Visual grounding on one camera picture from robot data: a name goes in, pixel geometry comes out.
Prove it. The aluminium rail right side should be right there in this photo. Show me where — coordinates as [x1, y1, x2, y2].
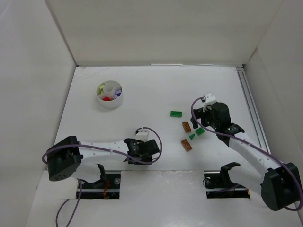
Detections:
[236, 66, 270, 153]

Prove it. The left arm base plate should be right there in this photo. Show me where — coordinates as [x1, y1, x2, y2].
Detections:
[80, 172, 121, 200]

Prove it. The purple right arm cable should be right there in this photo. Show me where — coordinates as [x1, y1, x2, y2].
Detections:
[191, 96, 303, 211]

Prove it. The green square lego plate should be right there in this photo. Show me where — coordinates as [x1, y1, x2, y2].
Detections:
[195, 128, 205, 136]

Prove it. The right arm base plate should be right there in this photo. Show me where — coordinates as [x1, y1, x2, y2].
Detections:
[203, 171, 250, 199]

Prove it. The white round divided container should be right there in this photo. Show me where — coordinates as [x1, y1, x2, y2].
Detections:
[96, 80, 124, 109]

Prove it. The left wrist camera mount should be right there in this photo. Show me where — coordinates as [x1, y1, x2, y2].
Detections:
[135, 128, 149, 142]

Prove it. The orange lego plate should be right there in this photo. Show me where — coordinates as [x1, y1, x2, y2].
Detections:
[181, 139, 192, 152]
[182, 122, 192, 133]

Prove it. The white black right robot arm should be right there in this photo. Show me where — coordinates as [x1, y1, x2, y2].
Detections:
[191, 102, 303, 211]

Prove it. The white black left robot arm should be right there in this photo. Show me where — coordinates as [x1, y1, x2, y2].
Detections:
[42, 136, 162, 184]

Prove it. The green 2x4 lego brick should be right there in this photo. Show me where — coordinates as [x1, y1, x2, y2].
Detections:
[170, 111, 182, 118]

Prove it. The lime green small lego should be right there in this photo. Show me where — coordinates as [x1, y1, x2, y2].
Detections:
[99, 84, 105, 94]

